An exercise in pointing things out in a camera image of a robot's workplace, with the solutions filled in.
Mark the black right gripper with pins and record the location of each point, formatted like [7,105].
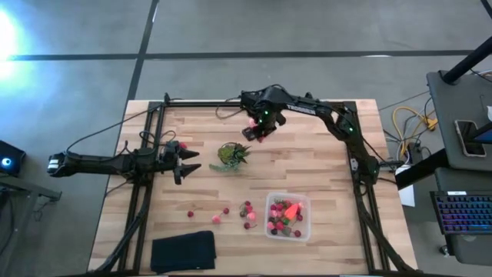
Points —
[271,121]

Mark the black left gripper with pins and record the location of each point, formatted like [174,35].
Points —
[173,157]

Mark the pink yellow peach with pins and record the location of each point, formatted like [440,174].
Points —
[251,122]

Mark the dark red cherry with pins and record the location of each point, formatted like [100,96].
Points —
[242,212]

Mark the small pink peach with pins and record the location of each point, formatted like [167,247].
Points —
[251,216]

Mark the orange carrot green top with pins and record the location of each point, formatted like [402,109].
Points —
[292,211]

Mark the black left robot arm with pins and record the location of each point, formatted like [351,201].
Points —
[96,164]

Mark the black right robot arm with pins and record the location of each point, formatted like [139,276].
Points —
[307,109]

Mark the clear plastic tupperware container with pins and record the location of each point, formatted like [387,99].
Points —
[305,200]

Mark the green potted succulent plant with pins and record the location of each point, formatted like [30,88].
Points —
[230,153]

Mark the dark blue folded cloth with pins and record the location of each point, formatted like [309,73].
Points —
[182,252]

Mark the black power strip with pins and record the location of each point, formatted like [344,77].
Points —
[415,153]

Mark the white paper sheet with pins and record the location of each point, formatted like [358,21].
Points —
[407,196]

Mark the black cart bar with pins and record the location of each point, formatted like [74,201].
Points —
[423,169]

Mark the grey metal stand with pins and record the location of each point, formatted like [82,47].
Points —
[23,187]

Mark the black device blue light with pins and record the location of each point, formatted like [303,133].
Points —
[15,154]

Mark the grey cart top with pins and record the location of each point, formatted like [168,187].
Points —
[453,100]

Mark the grey desk top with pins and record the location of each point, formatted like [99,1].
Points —
[453,179]

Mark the black smartphone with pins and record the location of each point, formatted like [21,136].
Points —
[469,138]

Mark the black round pole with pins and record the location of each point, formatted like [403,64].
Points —
[467,61]

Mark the keyboard with rainbow backlight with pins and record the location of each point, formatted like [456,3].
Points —
[461,213]

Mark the black caster wheel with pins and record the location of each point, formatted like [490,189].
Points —
[444,250]

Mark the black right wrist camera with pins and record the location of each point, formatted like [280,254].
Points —
[251,134]

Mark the black aluminium rig frame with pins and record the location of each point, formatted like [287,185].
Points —
[192,104]

